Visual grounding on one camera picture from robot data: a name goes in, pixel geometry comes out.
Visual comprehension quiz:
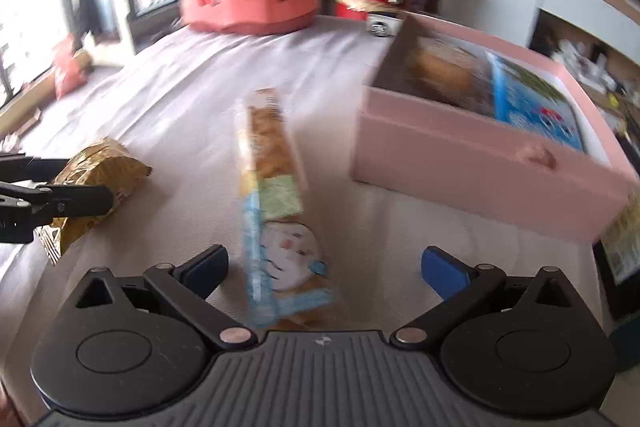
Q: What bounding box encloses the wide blue printed snack packet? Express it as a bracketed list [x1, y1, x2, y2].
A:
[487, 52, 586, 152]

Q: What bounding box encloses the yellow printed packet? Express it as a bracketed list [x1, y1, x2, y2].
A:
[600, 192, 640, 285]

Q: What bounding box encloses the pink cardboard box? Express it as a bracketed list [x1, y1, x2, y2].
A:
[350, 13, 637, 244]

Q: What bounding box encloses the long blue cartoon snack packet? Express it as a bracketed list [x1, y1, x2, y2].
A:
[235, 88, 337, 330]

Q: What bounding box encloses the golden brown snack packet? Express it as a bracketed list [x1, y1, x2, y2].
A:
[37, 137, 153, 267]

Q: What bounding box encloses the clear bread packet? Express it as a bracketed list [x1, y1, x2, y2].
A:
[407, 34, 496, 115]

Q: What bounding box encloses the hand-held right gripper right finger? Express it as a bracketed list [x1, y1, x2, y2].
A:
[390, 245, 576, 350]

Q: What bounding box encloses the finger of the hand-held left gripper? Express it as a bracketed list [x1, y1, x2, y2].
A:
[0, 152, 68, 182]
[0, 181, 114, 244]

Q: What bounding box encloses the dark hanging cloth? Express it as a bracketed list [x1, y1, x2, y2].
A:
[77, 0, 98, 32]

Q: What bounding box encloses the white toy car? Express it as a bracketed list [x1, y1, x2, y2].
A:
[365, 9, 405, 38]

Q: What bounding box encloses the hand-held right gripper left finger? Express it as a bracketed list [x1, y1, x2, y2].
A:
[75, 244, 258, 353]

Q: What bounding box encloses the orange snack bag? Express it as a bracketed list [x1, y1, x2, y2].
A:
[52, 34, 93, 100]

